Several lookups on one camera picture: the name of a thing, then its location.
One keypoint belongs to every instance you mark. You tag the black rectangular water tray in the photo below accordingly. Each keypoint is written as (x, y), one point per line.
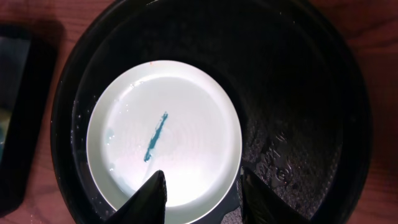
(27, 65)

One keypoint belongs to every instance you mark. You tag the white plate with blue stain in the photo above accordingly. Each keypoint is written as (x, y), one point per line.
(169, 116)

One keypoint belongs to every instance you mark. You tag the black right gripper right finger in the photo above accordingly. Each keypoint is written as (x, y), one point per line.
(260, 205)

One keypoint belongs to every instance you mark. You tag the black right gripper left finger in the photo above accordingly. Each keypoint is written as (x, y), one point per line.
(146, 206)

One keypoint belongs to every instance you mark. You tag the round black tray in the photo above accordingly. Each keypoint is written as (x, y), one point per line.
(299, 94)

